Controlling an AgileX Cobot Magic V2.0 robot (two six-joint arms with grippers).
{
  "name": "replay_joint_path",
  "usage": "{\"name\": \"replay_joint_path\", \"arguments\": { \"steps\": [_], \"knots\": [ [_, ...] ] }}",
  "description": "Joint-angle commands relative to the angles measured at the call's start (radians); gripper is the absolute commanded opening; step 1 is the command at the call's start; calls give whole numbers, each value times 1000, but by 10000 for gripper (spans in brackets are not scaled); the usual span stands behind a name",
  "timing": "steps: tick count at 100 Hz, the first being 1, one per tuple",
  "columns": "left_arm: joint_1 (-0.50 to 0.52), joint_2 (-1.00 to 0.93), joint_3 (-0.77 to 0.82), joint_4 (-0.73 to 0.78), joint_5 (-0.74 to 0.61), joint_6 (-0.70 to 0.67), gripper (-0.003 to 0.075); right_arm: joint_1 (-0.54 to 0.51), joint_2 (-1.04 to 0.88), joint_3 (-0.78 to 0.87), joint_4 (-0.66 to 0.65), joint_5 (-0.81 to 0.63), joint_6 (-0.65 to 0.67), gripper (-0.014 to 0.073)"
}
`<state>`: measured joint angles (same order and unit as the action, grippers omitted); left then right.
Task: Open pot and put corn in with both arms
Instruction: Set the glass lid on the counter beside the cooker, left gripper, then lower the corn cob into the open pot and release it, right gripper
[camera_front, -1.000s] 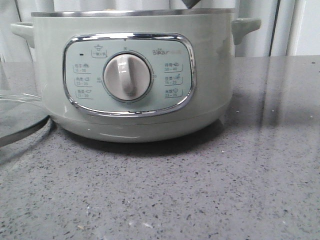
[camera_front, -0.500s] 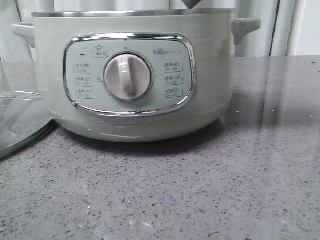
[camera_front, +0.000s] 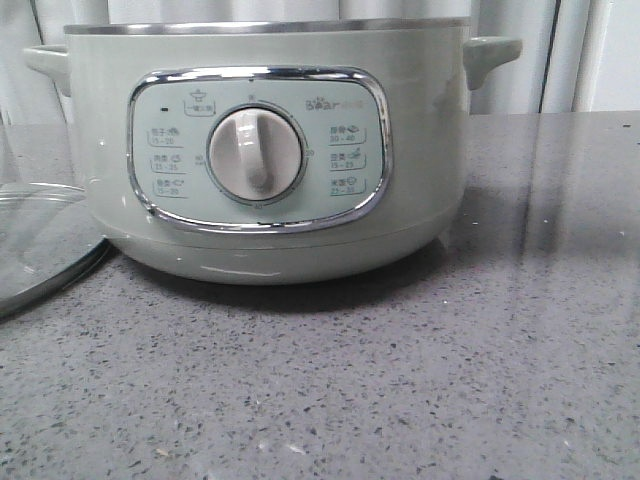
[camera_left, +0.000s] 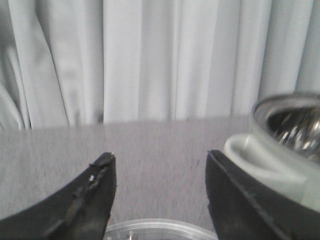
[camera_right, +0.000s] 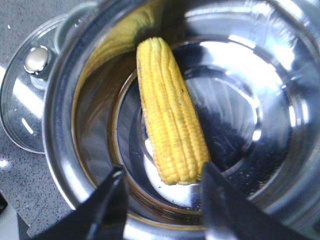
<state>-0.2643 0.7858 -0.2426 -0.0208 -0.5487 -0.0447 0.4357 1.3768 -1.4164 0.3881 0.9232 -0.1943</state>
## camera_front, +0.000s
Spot pale green electric cooking pot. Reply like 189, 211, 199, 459
23, 17, 522, 285

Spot glass pot lid steel rim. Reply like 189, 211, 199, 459
1, 182, 110, 318

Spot black power cable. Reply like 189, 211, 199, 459
537, 0, 562, 114

